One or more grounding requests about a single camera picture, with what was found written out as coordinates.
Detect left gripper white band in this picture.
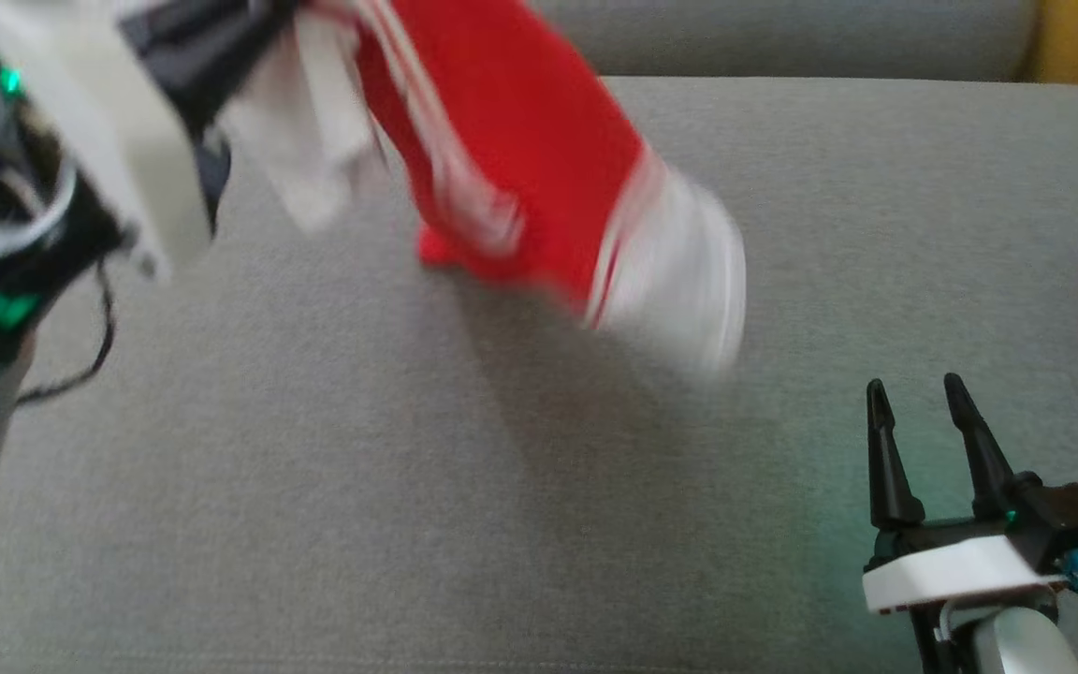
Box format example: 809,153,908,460
0,0,299,284

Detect red jersey with white trim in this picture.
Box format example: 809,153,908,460
221,0,751,377

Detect large grey sofa seat cushion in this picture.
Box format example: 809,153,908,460
0,75,1078,674

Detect thin black cable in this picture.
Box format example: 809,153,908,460
15,260,118,406

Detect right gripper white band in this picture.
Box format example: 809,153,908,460
861,373,1078,616

